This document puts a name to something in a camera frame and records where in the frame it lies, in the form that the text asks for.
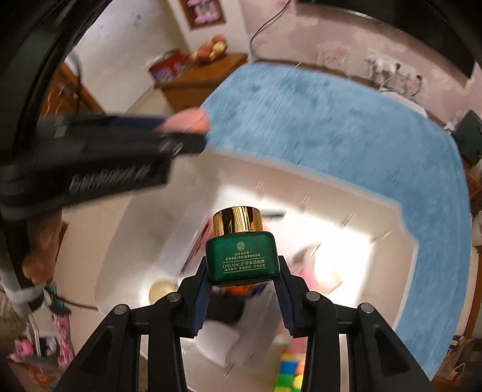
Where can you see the wooden cabinet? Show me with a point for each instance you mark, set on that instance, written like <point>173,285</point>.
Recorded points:
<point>203,85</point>

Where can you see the stuffed toy figure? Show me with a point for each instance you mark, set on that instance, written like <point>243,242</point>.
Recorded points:
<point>211,47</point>

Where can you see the wooden picture frame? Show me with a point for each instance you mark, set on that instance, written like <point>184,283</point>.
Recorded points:
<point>203,13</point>

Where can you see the paper shopping bags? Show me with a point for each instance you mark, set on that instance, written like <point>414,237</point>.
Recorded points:
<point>459,358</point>

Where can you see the dark green box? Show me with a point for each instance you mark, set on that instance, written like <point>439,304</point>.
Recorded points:
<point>470,135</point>

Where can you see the pink hair roller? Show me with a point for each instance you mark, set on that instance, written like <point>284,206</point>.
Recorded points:
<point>307,269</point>

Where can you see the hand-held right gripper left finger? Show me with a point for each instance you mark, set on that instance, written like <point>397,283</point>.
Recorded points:
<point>199,303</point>

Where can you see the white power strip with plugs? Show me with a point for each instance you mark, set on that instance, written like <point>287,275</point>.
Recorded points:
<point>391,69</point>

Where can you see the green jar with gold lid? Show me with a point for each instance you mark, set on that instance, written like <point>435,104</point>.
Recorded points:
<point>243,260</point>

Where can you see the pink oval compact case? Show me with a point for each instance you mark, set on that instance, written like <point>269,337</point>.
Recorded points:
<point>186,120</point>

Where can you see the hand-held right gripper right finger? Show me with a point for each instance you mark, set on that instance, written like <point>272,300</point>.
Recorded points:
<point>285,303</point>

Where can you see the blue textured blanket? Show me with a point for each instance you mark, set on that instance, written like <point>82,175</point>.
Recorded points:
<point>339,124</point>

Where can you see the wooden door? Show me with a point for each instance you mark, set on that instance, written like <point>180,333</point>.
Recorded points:
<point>71,94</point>

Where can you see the multicoloured puzzle cube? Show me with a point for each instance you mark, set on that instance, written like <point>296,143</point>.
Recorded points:
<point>288,371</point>

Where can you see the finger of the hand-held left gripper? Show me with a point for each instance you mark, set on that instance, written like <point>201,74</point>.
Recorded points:
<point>184,144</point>
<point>139,122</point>

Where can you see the gold round compact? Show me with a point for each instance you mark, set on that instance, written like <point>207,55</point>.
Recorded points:
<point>162,293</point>

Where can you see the red gift box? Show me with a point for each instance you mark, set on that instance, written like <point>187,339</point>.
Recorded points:
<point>169,66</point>

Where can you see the person's left hand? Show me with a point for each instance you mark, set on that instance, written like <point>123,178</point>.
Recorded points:
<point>43,248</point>

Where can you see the white storage box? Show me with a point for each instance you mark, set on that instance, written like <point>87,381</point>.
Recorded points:
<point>339,226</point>

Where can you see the black power adapter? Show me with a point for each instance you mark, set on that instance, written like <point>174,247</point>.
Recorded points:
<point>226,309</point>

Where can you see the orange blue round tape measure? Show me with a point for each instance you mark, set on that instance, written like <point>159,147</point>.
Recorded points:
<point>239,290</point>

